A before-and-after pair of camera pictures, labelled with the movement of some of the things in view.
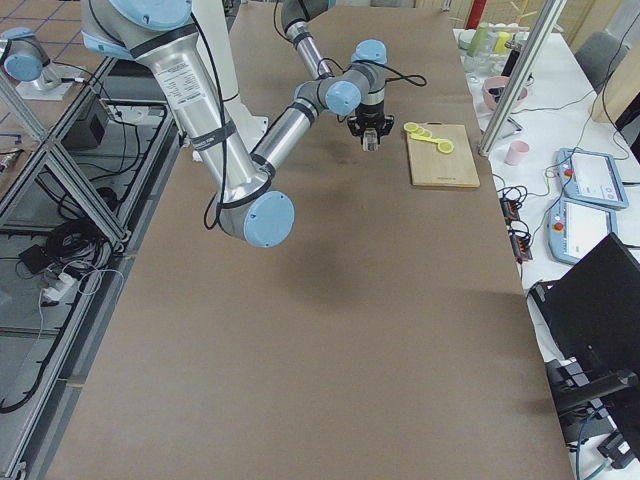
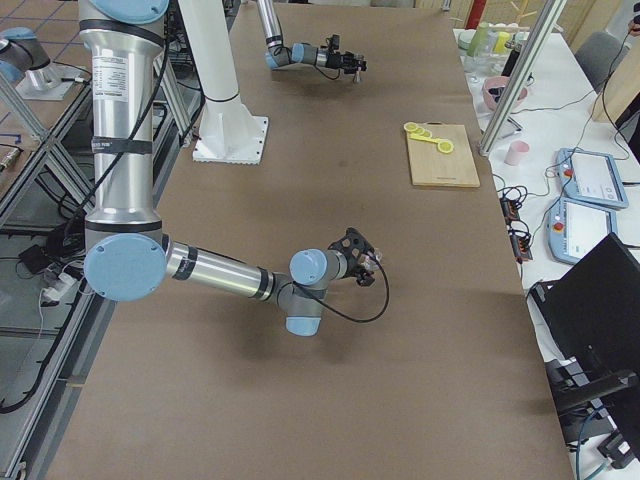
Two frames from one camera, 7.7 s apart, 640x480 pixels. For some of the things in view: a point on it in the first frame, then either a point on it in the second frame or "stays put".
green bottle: (479, 40) stays put
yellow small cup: (502, 37) stays put
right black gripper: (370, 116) to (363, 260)
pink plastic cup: (516, 152) stays put
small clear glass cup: (370, 140) to (369, 262)
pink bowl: (493, 89) stays put
